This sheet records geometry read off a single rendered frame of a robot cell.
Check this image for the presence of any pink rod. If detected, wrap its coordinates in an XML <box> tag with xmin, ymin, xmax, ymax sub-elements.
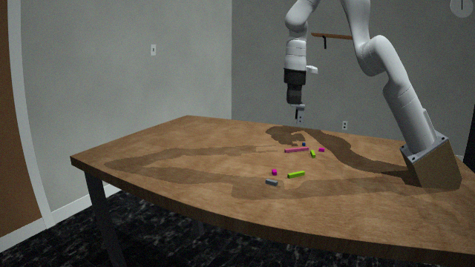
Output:
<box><xmin>284</xmin><ymin>147</ymin><xmax>309</xmax><ymax>153</ymax></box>

